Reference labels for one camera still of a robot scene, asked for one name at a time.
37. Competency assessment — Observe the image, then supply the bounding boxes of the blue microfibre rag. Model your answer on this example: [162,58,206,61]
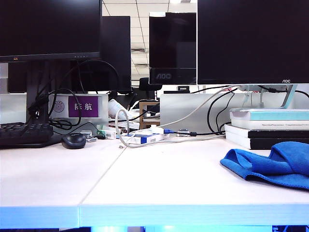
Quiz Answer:
[220,141,309,192]

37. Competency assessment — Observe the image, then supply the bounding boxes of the small wooden shelf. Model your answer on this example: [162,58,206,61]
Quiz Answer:
[138,101,161,130]

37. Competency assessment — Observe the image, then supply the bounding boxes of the white video adapter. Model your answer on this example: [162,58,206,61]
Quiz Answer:
[150,124,165,134]

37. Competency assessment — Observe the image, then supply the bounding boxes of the blue and white cardboard box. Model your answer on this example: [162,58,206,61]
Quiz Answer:
[120,132,170,145]

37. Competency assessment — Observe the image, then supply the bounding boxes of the black office chair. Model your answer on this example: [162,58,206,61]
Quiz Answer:
[139,77,156,91]

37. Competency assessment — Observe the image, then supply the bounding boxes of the grey desk partition panel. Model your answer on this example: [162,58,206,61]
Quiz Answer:
[0,92,28,124]
[159,92,309,134]

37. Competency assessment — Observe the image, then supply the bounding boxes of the white printed container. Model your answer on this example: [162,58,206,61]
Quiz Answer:
[108,98,127,119]

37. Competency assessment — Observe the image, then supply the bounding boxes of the green and white small box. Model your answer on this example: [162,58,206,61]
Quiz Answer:
[97,129,117,141]

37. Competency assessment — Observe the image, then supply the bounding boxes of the purple acrylic name sign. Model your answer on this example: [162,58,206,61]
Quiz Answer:
[49,93,110,122]

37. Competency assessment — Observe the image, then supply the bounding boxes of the small AOC background monitor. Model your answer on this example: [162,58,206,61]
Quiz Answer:
[148,11,197,86]

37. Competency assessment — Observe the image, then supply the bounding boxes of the black background monitor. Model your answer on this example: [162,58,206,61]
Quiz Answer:
[7,15,132,94]

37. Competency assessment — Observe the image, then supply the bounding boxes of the black computer mouse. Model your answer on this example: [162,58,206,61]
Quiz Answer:
[60,132,87,150]

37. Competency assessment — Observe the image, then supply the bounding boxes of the black and white book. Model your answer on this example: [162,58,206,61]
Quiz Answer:
[224,124,309,140]
[225,137,309,150]

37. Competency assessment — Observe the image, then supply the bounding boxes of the white book with black title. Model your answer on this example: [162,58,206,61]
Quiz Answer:
[230,118,309,131]

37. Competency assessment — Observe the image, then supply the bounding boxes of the teal and white book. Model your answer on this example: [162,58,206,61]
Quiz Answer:
[229,108,309,122]

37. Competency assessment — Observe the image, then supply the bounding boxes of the large AOC monitor silver stand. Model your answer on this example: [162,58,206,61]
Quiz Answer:
[197,0,309,109]

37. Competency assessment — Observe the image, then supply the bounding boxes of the black computer keyboard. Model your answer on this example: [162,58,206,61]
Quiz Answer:
[0,121,55,149]

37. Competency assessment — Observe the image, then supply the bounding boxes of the black monitor with black stand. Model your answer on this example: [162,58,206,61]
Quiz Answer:
[0,0,103,136]

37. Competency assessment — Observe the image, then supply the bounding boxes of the long grey looped cable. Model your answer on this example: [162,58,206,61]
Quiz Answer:
[114,108,226,149]

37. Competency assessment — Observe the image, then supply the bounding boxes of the grey cable to monitor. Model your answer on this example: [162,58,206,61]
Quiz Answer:
[154,84,239,129]

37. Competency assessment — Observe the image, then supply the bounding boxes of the black cable with blue plug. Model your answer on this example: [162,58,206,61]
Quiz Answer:
[164,129,226,136]

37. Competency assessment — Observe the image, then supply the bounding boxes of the black monitor cable bundle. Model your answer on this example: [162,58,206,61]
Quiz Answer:
[26,58,120,132]

